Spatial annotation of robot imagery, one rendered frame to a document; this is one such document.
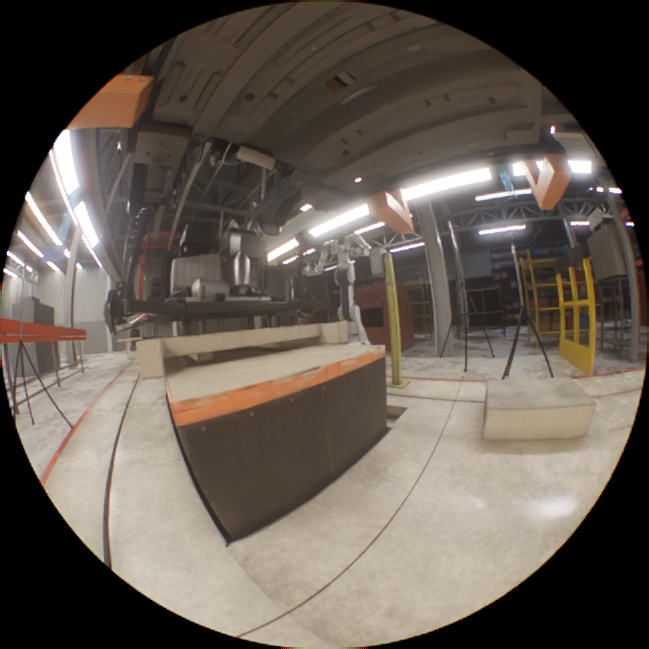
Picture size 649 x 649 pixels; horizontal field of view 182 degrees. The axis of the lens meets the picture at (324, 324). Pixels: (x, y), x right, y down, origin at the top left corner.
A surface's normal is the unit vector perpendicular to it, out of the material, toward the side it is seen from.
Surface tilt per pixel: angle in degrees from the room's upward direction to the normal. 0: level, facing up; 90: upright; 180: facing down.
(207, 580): 0
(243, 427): 90
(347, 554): 0
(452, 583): 0
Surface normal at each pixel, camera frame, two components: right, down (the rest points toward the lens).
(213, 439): 0.73, -0.05
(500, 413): -0.68, 0.07
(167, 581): -0.08, -1.00
